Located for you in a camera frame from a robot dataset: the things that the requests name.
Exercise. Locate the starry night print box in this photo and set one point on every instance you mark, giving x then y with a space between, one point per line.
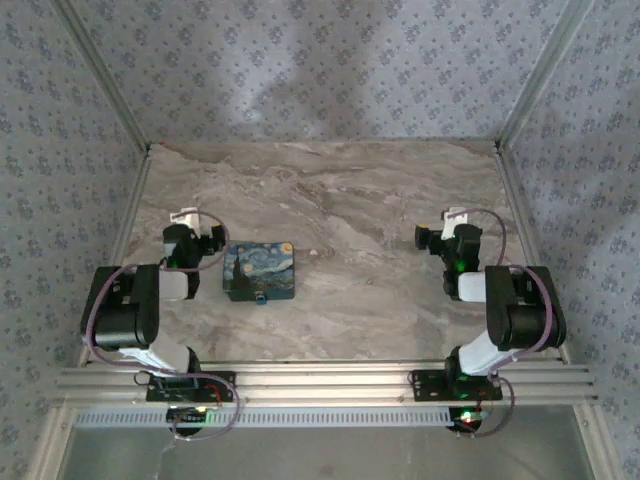
257 270

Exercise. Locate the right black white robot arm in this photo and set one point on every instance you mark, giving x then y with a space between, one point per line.
505 300

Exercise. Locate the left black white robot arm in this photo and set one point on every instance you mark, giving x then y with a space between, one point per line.
145 300

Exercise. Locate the small blue padlock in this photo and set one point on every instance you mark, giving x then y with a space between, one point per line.
261 298

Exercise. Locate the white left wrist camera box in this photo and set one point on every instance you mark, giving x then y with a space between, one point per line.
184 216

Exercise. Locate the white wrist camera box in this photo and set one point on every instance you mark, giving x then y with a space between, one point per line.
184 216
452 215

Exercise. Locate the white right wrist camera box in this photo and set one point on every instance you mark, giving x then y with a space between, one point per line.
452 215

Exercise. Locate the aluminium table side rail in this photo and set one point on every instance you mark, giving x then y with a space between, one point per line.
125 235
525 220

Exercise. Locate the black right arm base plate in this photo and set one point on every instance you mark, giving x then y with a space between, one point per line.
430 387

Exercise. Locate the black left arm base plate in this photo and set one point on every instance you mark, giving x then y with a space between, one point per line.
152 395

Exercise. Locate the aluminium extrusion cross rail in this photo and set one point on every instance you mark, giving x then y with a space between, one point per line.
325 382

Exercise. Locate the aluminium frame upright post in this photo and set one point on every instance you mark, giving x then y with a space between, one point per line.
542 75
107 80

